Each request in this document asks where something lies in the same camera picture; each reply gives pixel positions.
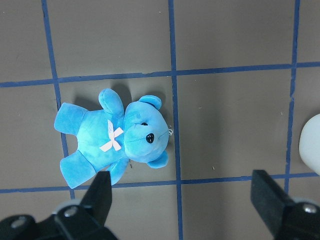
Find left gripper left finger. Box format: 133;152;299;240
0;171;117;240

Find blue teddy bear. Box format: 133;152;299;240
54;88;170;189

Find white trash can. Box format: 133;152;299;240
299;114;320;175

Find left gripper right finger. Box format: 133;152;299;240
250;169;320;240

